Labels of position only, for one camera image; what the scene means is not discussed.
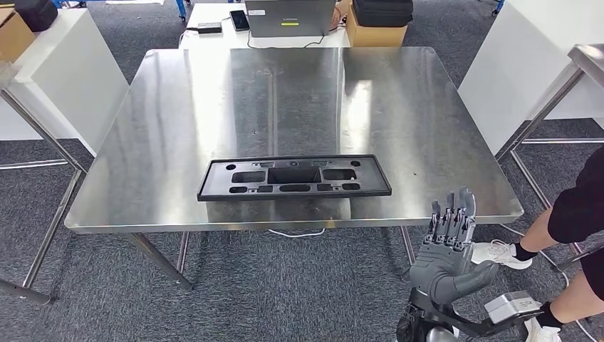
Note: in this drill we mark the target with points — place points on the person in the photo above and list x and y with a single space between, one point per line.
339 14
580 207

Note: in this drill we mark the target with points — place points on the black smartphone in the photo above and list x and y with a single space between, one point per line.
239 21

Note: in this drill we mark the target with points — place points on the black pouch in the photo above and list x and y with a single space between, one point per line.
37 14

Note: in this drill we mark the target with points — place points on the black case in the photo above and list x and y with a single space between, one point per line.
382 12

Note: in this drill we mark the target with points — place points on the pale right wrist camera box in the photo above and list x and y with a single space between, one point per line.
512 304

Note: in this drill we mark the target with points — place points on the white panel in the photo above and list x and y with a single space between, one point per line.
514 71

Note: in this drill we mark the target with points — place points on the stainless steel workbench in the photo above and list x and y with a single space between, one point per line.
188 118

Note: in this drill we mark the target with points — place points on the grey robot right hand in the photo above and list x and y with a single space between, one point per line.
439 269

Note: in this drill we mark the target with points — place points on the black device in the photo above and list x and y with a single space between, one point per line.
209 28

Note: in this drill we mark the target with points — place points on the brown cardboard box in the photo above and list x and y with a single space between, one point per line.
14 37

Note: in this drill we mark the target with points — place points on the black plastic car trim part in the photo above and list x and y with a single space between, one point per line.
217 189

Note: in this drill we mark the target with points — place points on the white desk steel legs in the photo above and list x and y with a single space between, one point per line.
61 71

